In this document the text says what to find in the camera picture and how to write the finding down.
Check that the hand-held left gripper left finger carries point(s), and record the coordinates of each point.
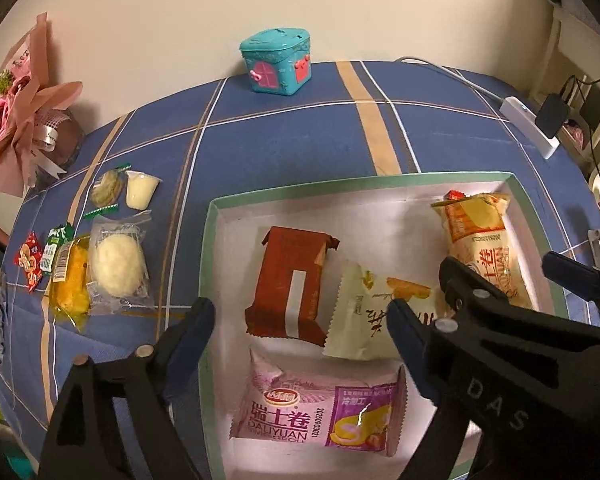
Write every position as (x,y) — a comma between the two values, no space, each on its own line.
(195,330)

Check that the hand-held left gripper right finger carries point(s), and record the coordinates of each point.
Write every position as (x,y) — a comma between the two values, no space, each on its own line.
(410,345)

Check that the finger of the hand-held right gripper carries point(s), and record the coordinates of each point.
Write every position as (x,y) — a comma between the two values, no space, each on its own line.
(575,275)
(460,280)

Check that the cream pastry packet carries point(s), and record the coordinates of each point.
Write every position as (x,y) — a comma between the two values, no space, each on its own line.
(370,320)

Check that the yellow swiss roll packet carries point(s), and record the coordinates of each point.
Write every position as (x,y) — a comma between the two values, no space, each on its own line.
(480,235)

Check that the clear white bun packet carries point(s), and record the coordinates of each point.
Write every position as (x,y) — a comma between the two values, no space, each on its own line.
(117,265)

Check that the red-brown snack packet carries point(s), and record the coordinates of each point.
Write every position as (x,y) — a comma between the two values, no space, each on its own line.
(285,280)

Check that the white tray with green rim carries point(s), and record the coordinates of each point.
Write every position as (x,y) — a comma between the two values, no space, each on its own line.
(380,210)

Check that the purple swiss roll packet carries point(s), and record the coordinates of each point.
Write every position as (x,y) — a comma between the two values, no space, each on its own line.
(290,400)

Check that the yellow transparent snack packet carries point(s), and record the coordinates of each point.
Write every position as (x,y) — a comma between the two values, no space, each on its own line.
(72,280)

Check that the pale jelly cup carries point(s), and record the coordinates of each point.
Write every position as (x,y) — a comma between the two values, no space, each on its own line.
(141,192)

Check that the green milk packet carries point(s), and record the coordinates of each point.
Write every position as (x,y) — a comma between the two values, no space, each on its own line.
(52,250)

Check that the round cookie green-edged packet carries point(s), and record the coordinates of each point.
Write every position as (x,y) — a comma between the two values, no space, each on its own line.
(105,187)

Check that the white power strip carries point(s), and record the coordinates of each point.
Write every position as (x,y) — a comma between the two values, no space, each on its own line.
(525,122)

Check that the black power adapter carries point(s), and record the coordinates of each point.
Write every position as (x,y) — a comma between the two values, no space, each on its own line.
(550,115)

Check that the blue plaid tablecloth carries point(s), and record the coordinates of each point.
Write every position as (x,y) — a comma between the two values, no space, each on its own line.
(290,135)

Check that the dark round vase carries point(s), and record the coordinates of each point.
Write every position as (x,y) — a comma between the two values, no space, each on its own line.
(67,140)

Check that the white shelf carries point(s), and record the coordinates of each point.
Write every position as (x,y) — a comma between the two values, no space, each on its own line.
(580,35)

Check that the teal house-shaped box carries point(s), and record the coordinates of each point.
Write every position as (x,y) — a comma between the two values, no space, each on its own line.
(275,65)

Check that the pink flower bouquet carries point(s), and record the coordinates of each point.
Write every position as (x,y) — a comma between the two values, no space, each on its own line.
(25,105)

